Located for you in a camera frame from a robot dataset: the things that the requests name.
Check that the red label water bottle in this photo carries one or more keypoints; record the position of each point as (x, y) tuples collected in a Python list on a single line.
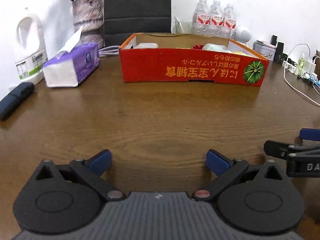
[(230, 21), (216, 18), (201, 17)]

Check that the slim black bottle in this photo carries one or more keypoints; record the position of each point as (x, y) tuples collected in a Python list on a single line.
[(274, 40)]

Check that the black paper bag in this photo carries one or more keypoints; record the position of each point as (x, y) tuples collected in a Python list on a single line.
[(137, 7)]

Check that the small red item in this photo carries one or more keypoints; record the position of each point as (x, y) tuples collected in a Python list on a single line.
[(198, 47)]

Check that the white round robot toy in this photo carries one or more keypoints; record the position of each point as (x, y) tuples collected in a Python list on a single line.
[(242, 35)]

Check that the white power strip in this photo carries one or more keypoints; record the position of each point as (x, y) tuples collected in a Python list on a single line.
[(291, 67)]

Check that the white detergent bottle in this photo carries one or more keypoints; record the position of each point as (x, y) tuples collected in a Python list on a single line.
[(31, 47)]

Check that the white wet wipes pack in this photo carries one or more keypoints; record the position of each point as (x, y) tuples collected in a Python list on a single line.
[(146, 45)]

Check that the white pink tin box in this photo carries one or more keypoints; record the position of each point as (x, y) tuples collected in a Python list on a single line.
[(264, 49)]

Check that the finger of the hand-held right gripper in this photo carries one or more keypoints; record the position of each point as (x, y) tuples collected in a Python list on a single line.
[(277, 148), (311, 134)]

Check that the clear glass mug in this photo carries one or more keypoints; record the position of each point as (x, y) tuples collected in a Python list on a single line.
[(183, 26)]

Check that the mint green soft pack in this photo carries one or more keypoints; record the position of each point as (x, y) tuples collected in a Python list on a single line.
[(215, 47)]

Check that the white plug-in charger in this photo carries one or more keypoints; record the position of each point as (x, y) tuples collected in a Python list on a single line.
[(307, 65)]

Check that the navy glasses case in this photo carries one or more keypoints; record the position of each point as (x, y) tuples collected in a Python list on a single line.
[(16, 98)]

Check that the purple tissue pack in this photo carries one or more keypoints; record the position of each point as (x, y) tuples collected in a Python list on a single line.
[(72, 65)]

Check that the orange cardboard box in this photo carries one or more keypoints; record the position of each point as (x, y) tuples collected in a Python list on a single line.
[(175, 67)]

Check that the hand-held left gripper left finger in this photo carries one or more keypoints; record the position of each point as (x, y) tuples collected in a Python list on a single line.
[(101, 161)]

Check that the patterned purple vase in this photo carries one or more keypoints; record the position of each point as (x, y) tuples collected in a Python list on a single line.
[(88, 20)]

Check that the pale yellow block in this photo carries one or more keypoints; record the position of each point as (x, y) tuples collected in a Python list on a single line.
[(241, 53)]

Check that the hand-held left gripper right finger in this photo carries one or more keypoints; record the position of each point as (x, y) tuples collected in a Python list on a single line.
[(217, 161)]

